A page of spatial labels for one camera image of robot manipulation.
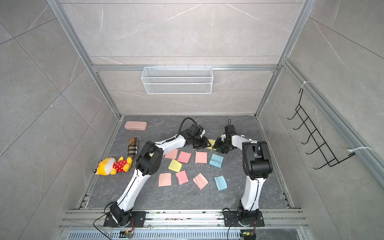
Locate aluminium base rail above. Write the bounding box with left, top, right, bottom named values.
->
left=57, top=209, right=313, bottom=240

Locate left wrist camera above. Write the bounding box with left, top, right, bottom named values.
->
left=189, top=124, right=206, bottom=138

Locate pink torn memo page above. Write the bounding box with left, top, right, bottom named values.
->
left=158, top=173, right=172, bottom=187

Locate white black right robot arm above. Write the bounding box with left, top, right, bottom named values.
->
left=214, top=120, right=273, bottom=228

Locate pink eraser case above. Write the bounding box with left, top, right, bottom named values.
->
left=124, top=121, right=148, bottom=131

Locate dark pink torn page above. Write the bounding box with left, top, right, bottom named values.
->
left=176, top=171, right=189, bottom=185

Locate black wire hook rack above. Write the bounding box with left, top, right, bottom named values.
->
left=287, top=89, right=356, bottom=170

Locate brown plaid cylinder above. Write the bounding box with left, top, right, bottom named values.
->
left=128, top=138, right=139, bottom=159

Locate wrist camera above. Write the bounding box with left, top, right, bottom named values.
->
left=189, top=124, right=206, bottom=138
left=225, top=119, right=237, bottom=139

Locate blue torn memo page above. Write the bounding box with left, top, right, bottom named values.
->
left=214, top=176, right=228, bottom=191

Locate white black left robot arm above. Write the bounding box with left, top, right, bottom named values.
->
left=106, top=117, right=211, bottom=227

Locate pink memo pad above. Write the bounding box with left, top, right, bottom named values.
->
left=177, top=152, right=192, bottom=163
left=195, top=152, right=208, bottom=164
left=164, top=149, right=178, bottom=159

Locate blue memo pad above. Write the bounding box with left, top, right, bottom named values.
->
left=209, top=154, right=224, bottom=168

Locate yellow plush toy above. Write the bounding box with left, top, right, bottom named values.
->
left=93, top=157, right=133, bottom=176

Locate yellow torn memo page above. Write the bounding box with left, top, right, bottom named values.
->
left=168, top=159, right=183, bottom=173

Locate white wire mesh basket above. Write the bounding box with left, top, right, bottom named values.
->
left=141, top=66, right=214, bottom=95

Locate salmon torn memo page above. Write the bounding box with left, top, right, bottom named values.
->
left=193, top=173, right=209, bottom=190

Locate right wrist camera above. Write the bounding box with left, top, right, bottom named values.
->
left=225, top=119, right=237, bottom=139

